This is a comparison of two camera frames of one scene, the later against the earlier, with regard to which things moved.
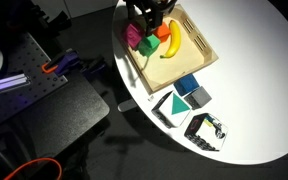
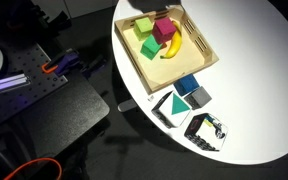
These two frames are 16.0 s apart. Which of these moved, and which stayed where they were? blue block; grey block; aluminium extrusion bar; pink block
Moved: pink block
Stayed: blue block; grey block; aluminium extrusion bar
